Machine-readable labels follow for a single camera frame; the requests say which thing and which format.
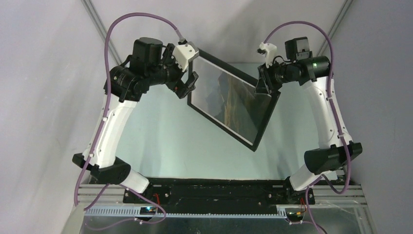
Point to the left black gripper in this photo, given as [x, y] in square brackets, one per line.
[182, 89]

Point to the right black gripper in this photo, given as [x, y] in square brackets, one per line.
[265, 84]

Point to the landscape photo print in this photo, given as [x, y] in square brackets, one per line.
[232, 100]

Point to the wooden picture frame with glass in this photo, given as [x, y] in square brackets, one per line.
[232, 97]

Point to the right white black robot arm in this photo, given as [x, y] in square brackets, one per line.
[313, 74]

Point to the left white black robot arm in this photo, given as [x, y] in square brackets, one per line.
[151, 63]

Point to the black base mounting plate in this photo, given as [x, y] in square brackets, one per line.
[222, 206]

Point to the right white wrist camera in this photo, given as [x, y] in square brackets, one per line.
[269, 51]

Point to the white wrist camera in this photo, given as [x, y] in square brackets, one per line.
[184, 54]
[269, 51]

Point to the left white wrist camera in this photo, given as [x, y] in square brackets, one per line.
[184, 54]

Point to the right aluminium corner post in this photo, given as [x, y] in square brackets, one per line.
[336, 25]

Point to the aluminium corner post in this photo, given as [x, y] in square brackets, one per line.
[336, 25]
[101, 29]

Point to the left aluminium corner post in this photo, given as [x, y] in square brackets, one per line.
[101, 29]

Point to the grey slotted cable duct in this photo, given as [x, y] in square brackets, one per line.
[144, 211]

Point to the aluminium front rail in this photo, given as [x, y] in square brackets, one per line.
[259, 194]

